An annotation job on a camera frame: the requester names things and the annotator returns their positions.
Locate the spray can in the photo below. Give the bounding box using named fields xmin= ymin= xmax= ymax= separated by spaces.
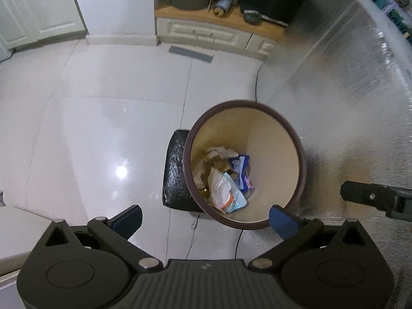
xmin=214 ymin=0 xmax=233 ymax=17

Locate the beige bin with brown rim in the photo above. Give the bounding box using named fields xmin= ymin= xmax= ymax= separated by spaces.
xmin=182 ymin=100 xmax=307 ymax=231

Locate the wooden platform with white drawers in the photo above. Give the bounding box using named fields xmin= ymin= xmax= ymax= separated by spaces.
xmin=154 ymin=4 xmax=286 ymax=61

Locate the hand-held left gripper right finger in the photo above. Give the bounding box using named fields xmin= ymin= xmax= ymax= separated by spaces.
xmin=249 ymin=204 xmax=376 ymax=270

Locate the grey floor strip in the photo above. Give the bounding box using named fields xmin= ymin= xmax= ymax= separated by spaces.
xmin=169 ymin=46 xmax=215 ymax=64

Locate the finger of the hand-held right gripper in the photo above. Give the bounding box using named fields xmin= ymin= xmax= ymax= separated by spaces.
xmin=340 ymin=180 xmax=400 ymax=212

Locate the clear plastic bag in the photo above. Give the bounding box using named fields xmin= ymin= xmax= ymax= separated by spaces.
xmin=207 ymin=168 xmax=233 ymax=210

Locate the teal sign board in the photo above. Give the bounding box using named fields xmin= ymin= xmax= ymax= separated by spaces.
xmin=374 ymin=0 xmax=412 ymax=43

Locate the light blue snack packet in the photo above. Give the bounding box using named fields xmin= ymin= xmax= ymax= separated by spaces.
xmin=223 ymin=172 xmax=248 ymax=214

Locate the white plastic bag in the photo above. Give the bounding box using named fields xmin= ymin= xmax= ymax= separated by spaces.
xmin=192 ymin=146 xmax=239 ymax=185

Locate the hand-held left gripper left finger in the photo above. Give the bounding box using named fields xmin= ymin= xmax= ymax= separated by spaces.
xmin=40 ymin=204 xmax=163 ymax=270

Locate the brown paper wrapper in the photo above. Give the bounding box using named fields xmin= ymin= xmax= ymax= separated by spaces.
xmin=205 ymin=155 xmax=238 ymax=181

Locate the white kitchen cabinet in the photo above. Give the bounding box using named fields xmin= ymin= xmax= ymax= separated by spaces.
xmin=0 ymin=0 xmax=90 ymax=53

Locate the blue purple packet gold lining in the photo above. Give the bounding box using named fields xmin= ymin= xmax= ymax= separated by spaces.
xmin=227 ymin=154 xmax=255 ymax=198

